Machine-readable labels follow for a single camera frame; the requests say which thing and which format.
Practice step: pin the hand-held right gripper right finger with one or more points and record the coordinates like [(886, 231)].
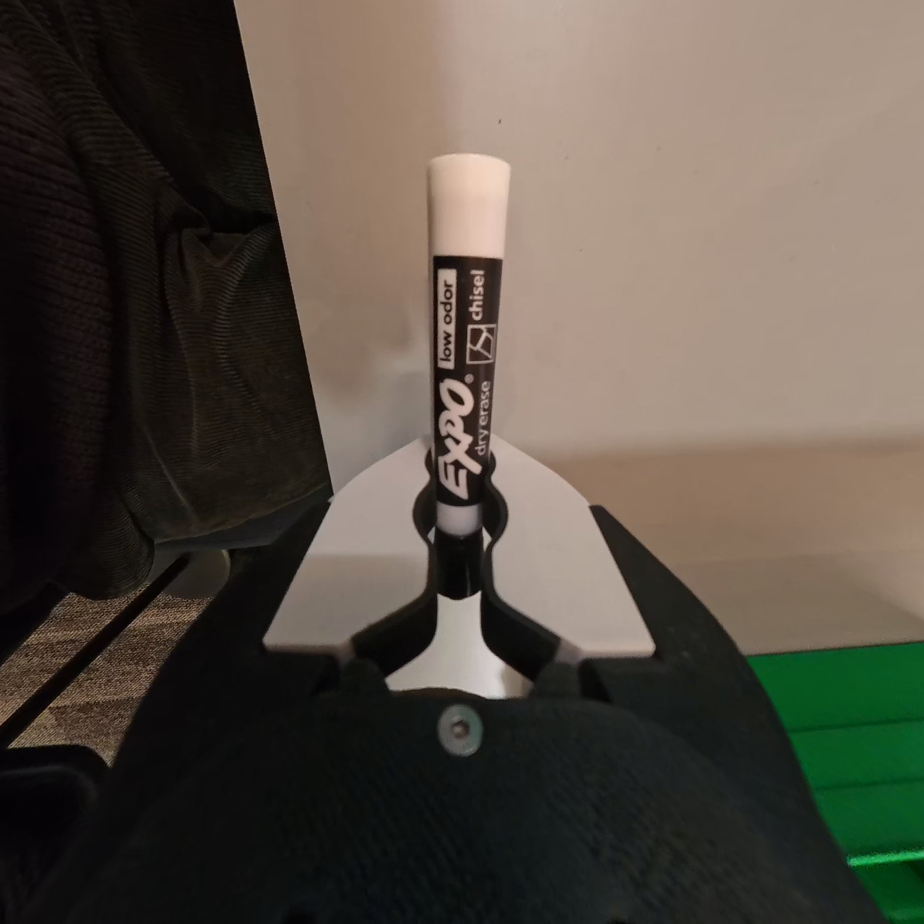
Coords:
[(570, 570)]

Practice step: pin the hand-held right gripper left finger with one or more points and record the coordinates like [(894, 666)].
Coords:
[(346, 570)]

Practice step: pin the black dry erase marker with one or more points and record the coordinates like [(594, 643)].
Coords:
[(469, 325)]

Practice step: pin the green plastic bin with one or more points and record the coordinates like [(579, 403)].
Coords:
[(830, 722)]

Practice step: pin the grey desk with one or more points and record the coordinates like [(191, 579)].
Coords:
[(686, 289)]

